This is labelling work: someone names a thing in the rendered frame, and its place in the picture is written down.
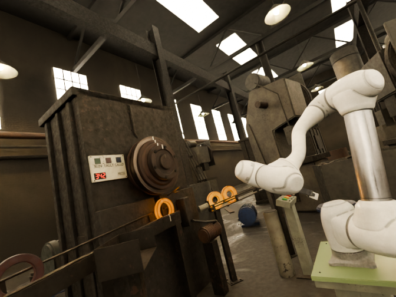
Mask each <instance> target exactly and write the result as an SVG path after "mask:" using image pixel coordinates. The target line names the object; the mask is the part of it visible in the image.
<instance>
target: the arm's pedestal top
mask: <svg viewBox="0 0 396 297"><path fill-rule="evenodd" d="M314 282H315V286H316V287H317V288H327V289H339V290H346V291H357V292H369V293H381V294H387V295H396V288H394V287H386V286H372V285H358V284H350V283H336V282H322V281H314Z"/></svg>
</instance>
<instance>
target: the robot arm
mask: <svg viewBox="0 0 396 297"><path fill-rule="evenodd" d="M383 88H384V77H383V76H382V74H381V73H380V72H378V71H377V70H359V71H356V72H353V73H350V74H348V75H346V76H344V77H343V78H341V79H339V80H338V81H336V82H334V83H333V84H332V85H330V86H329V87H328V88H326V89H325V90H323V92H321V93H320V94H319V95H318V96H317V97H315V98H314V99H313V100H312V101H311V102H310V104H309V105H308V106H307V108H306V109H305V111H304V112H303V114H302V115H301V117H300V119H299V120H298V121H297V123H296V124H295V126H294V128H293V130H292V152H291V154H290V155H289V156H288V157H287V158H285V159H283V158H279V159H278V160H276V161H274V162H273V163H270V164H268V165H265V164H261V163H258V162H253V161H248V160H242V161H240V162H239V163H238V164H237V166H236V168H235V176H236V177H237V178H238V179H239V180H241V181H242V182H244V183H246V184H248V185H250V186H253V187H257V188H261V189H265V190H266V191H269V192H271V193H276V194H281V195H295V194H296V193H301V194H305V195H306V196H307V197H310V198H313V199H315V200H318V196H319V194H317V193H315V192H313V191H312V190H309V189H305V188H303V184H304V180H303V176H302V175H301V173H300V171H299V168H300V166H301V165H302V163H303V161H304V159H305V156H306V132H307V131H308V130H309V129H310V128H312V127H313V126H314V125H316V124H318V123H319V122H321V121H322V120H323V119H324V118H325V117H327V116H328V115H331V114H333V113H336V112H339V113H340V115H341V116H343V117H344V120H345V126H346V132H347V135H348V140H349V146H350V149H351V155H352V161H353V164H354V169H355V175H356V178H357V184H358V189H359V195H360V198H361V199H360V200H359V201H358V202H357V203H356V205H355V208H354V206H353V205H352V204H350V203H348V202H346V201H344V200H333V201H330V202H326V203H324V204H323V206H322V207H321V222H322V226H323V229H324V232H325V236H326V238H327V240H328V243H329V245H330V247H331V252H332V255H331V259H330V260H329V261H328V263H329V266H347V267H359V268H370V269H376V268H377V265H376V263H375V255H374V254H378V255H381V256H386V257H389V258H396V200H394V199H392V196H391V191H390V186H389V182H388V178H387V173H386V170H385V165H384V160H383V157H382V152H381V148H380V143H379V139H378V134H377V130H376V126H375V122H374V117H373V114H372V110H373V109H374V107H375V103H376V100H377V96H378V94H380V93H381V91H382V89H383Z"/></svg>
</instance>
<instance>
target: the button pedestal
mask: <svg viewBox="0 0 396 297"><path fill-rule="evenodd" d="M281 196H283V195H281ZM285 196H286V195H285ZM279 198H281V199H276V206H280V207H283V208H284V211H285V214H286V218H287V221H288V225H289V228H290V231H291V235H292V238H293V242H294V244H295V248H296V252H297V254H298V258H299V262H300V264H301V267H300V269H299V272H298V275H297V277H296V278H297V279H311V274H312V270H313V267H314V265H313V263H312V259H311V256H310V253H309V249H308V246H307V243H306V240H305V236H304V233H303V230H302V226H301V223H300V220H299V217H298V213H297V211H296V207H295V203H296V196H291V197H289V198H288V199H287V198H286V199H287V200H282V198H284V196H283V197H279ZM311 280H312V279H311Z"/></svg>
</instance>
